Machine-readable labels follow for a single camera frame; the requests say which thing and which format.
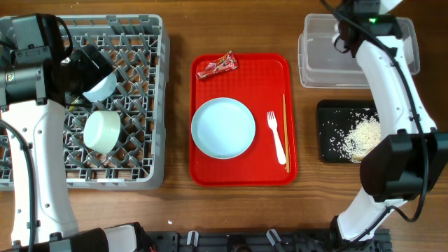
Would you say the large light blue plate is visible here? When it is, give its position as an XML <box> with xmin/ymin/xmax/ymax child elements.
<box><xmin>190</xmin><ymin>97</ymin><xmax>256</xmax><ymax>160</ymax></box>

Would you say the clear plastic bin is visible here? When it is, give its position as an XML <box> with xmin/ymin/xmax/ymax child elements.
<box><xmin>297</xmin><ymin>13</ymin><xmax>421</xmax><ymax>90</ymax></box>

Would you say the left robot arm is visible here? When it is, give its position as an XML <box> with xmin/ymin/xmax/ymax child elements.
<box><xmin>1</xmin><ymin>14</ymin><xmax>157</xmax><ymax>251</ymax></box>

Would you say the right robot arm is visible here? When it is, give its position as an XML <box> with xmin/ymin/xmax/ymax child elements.
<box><xmin>327</xmin><ymin>0</ymin><xmax>447</xmax><ymax>251</ymax></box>

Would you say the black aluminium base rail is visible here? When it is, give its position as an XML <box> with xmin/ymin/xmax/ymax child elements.
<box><xmin>146</xmin><ymin>229</ymin><xmax>393</xmax><ymax>252</ymax></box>

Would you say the grey dishwasher rack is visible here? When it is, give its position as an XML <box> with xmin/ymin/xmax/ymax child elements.
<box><xmin>0</xmin><ymin>14</ymin><xmax>172</xmax><ymax>192</ymax></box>

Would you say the mint green bowl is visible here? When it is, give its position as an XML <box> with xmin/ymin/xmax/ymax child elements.
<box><xmin>83</xmin><ymin>111</ymin><xmax>121</xmax><ymax>154</ymax></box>

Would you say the red snack wrapper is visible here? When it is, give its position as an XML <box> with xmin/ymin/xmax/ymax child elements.
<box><xmin>195</xmin><ymin>51</ymin><xmax>239</xmax><ymax>80</ymax></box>

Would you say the small light blue plate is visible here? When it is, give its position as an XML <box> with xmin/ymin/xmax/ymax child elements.
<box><xmin>83</xmin><ymin>73</ymin><xmax>117</xmax><ymax>103</ymax></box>

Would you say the black waste tray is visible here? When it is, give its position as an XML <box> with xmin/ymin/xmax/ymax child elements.
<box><xmin>316</xmin><ymin>100</ymin><xmax>377</xmax><ymax>163</ymax></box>

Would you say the red plastic tray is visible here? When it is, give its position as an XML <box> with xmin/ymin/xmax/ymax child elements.
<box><xmin>189</xmin><ymin>53</ymin><xmax>298</xmax><ymax>186</ymax></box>

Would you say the rice food waste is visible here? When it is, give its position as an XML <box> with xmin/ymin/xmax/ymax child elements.
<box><xmin>324</xmin><ymin>107</ymin><xmax>381</xmax><ymax>164</ymax></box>

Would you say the white plastic fork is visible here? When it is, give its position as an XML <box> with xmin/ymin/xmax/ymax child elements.
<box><xmin>267</xmin><ymin>111</ymin><xmax>286</xmax><ymax>165</ymax></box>

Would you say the wooden chopstick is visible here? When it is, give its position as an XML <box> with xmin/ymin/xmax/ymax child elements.
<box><xmin>282</xmin><ymin>93</ymin><xmax>291</xmax><ymax>174</ymax></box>

